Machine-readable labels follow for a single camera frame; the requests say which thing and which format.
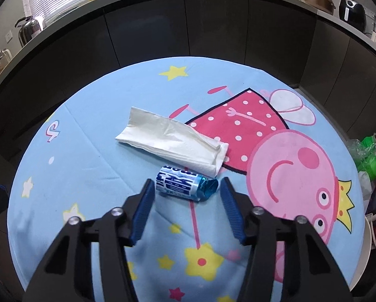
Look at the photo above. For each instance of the blue cartoon printed tablecloth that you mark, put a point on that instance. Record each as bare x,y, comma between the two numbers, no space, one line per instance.
96,170

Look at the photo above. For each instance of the brown cooking pot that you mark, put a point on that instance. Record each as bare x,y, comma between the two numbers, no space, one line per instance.
318,0

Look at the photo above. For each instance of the stainless steel kettle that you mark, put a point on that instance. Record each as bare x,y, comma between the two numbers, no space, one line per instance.
29,31

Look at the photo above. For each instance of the white wall socket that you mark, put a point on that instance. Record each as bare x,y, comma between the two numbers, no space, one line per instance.
9,36

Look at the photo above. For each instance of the white paper tissue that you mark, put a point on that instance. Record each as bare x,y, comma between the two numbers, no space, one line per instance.
169,138

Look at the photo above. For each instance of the blue candy wrapper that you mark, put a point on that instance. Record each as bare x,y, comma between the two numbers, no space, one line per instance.
178,184

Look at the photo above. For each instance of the black air fryer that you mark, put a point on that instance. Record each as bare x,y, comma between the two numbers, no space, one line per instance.
351,12

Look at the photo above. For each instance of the white plastic bin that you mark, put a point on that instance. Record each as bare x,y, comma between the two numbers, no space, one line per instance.
369,242

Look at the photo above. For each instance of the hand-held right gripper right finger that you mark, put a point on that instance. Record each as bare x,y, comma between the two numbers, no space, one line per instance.
230,209

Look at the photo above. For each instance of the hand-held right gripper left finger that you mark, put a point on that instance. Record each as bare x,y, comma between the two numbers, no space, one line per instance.
143,209

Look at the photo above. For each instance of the green plastic bottle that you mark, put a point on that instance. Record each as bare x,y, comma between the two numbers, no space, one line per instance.
371,143
372,163

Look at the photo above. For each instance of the glass jar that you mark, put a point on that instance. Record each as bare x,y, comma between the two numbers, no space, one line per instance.
2,59

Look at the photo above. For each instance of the dark lower kitchen cabinets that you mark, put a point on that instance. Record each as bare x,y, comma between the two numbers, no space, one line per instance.
206,25

